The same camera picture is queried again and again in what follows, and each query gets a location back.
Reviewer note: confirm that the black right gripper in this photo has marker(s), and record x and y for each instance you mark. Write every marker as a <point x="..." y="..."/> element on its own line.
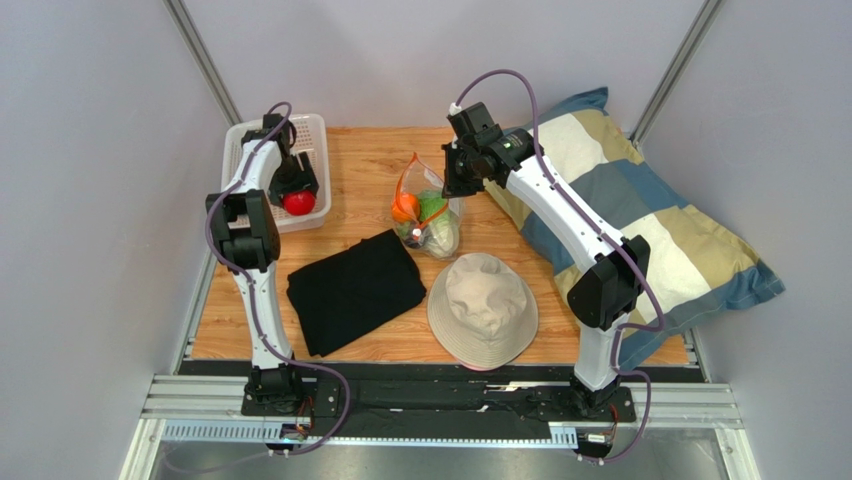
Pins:
<point x="454" y="170"/>

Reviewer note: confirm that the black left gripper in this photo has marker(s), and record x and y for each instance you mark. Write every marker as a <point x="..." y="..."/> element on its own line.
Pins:
<point x="306" y="179"/>

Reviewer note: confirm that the fake red apple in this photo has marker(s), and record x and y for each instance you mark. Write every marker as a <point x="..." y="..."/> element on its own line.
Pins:
<point x="299" y="203"/>

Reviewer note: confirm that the clear orange zip top bag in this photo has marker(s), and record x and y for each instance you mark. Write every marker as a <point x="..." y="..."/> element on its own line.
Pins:
<point x="415" y="178"/>

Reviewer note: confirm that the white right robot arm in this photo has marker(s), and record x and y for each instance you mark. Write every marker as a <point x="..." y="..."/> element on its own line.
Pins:
<point x="613" y="267"/>

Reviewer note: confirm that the fake green lettuce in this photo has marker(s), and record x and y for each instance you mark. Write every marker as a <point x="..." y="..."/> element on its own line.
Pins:
<point x="431" y="204"/>

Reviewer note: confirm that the fake orange fruit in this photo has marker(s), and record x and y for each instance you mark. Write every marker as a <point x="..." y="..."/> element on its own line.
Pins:
<point x="405" y="207"/>

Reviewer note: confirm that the fake pale cabbage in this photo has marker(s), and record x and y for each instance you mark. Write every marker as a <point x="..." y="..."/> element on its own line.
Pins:
<point x="442" y="237"/>

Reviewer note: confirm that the white plastic basket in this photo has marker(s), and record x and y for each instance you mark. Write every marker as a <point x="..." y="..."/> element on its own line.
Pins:
<point x="311" y="139"/>

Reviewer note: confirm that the black folded cloth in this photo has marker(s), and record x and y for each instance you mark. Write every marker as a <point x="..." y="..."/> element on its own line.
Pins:
<point x="345" y="296"/>

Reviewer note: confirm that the beige bucket hat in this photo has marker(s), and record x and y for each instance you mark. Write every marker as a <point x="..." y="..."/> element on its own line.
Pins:
<point x="482" y="312"/>

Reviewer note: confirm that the blue beige checked pillow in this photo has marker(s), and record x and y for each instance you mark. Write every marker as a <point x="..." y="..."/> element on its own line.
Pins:
<point x="698" y="269"/>

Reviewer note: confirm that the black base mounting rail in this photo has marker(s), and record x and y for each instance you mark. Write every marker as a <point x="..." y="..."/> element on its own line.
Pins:
<point x="432" y="405"/>

